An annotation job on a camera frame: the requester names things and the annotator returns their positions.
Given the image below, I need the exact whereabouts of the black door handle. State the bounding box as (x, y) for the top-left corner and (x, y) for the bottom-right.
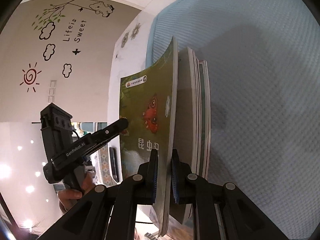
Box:
(109, 147), (120, 183)

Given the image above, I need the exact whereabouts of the person's left hand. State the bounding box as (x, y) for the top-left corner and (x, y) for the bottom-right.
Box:
(57, 171), (97, 215)

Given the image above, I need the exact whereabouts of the black lettering wall sticker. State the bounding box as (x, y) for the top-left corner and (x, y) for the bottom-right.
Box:
(62, 19), (87, 43)

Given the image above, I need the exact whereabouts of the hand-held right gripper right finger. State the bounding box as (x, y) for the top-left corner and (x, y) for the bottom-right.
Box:
(170, 149), (288, 240)

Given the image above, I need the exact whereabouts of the large cloud wall sticker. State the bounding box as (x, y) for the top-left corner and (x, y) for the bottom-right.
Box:
(39, 21), (55, 40)

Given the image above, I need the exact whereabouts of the medium cloud wall sticker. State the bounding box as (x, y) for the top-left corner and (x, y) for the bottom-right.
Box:
(43, 44), (56, 61)

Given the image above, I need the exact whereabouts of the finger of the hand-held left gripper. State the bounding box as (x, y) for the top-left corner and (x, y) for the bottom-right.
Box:
(89, 118), (129, 150)

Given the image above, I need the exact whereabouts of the thin white-paged book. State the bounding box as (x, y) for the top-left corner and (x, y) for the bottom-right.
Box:
(172, 46), (200, 227)

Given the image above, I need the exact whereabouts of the ladder wall sticker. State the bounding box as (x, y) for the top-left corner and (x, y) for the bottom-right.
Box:
(47, 80), (57, 103)

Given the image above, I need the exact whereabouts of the olive green insect book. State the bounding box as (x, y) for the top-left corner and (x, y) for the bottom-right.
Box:
(119, 35), (179, 238)

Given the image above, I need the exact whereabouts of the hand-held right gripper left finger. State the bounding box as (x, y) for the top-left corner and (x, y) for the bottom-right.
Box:
(37, 150), (159, 240)

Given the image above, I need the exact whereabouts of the red sun wall sticker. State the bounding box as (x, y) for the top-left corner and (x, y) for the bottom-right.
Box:
(20, 62), (42, 93)

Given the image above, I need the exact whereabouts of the bear wall sticker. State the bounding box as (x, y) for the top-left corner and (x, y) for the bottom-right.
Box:
(89, 1), (116, 18)

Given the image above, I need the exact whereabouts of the tree branch wall sticker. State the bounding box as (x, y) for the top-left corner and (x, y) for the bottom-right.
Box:
(31, 0), (85, 30)

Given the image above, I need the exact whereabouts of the light blue textured mat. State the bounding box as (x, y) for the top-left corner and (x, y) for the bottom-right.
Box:
(145, 0), (320, 240)

